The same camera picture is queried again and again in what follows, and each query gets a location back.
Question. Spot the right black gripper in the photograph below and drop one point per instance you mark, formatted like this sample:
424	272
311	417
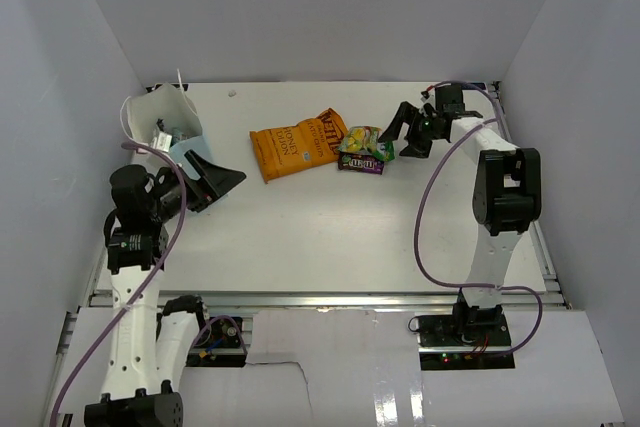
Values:
406	114

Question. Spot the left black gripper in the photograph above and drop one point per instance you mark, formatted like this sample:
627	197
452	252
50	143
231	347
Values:
214	181

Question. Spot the green yellow candy bag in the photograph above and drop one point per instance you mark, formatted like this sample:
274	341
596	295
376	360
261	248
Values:
366	140

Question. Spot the brown purple M&M's packet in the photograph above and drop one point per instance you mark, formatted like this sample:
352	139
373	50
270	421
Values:
360	163

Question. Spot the light blue paper bag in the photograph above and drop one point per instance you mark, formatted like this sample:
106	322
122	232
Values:
139	114

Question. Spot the orange Kettle chips bag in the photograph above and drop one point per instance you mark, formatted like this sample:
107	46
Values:
313	142

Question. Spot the teal snack bag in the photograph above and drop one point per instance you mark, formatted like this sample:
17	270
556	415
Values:
178	135

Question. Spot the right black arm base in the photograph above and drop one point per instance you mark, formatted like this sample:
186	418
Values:
443	348

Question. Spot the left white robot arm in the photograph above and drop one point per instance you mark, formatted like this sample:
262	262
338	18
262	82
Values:
151	342

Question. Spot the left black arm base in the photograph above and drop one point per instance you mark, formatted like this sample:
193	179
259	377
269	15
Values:
220	346

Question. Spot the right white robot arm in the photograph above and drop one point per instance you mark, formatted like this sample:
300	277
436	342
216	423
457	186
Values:
506	197

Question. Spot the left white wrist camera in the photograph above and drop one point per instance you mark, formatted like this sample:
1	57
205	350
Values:
161	141

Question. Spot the aluminium front rail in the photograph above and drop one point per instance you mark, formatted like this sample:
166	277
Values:
348	300

